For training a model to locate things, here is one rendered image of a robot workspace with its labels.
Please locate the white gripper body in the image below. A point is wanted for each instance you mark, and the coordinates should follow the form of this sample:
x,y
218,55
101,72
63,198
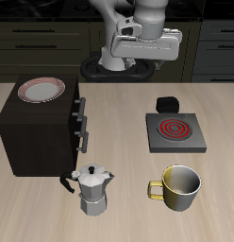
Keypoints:
x,y
144,48

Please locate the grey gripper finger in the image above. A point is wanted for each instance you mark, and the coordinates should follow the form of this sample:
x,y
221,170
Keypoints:
x,y
130,62
159,64

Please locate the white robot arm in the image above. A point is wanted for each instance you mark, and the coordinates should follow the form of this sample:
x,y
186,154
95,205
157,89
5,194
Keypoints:
x,y
147,19

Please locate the dark wooden cabinet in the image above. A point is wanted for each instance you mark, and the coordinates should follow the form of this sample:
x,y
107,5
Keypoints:
x,y
37,138

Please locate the round black knob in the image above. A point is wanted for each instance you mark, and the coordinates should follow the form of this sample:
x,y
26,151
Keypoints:
x,y
167,105

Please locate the dark grey kitchen cupboard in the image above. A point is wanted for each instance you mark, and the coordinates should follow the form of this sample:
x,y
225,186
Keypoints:
x,y
216,56

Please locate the dark grey stove plate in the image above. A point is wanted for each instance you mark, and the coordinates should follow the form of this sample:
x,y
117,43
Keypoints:
x,y
175,140

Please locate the dark olive kitchen cupboard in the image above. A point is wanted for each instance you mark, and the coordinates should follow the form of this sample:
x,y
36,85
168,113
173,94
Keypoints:
x,y
43,56

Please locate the white plate with red rim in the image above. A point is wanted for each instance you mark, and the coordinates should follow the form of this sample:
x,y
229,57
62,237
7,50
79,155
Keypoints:
x,y
41,90

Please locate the black kitchen countertop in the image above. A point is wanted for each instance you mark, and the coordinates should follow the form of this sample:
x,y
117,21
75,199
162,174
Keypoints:
x,y
43,9

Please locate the yellow and white mug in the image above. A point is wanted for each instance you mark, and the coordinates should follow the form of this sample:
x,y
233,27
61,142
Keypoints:
x,y
181,189

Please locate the silver moka pot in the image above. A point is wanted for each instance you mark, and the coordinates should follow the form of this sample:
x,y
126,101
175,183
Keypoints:
x,y
92,189

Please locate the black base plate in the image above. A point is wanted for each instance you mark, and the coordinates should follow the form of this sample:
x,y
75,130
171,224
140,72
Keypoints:
x,y
90,71

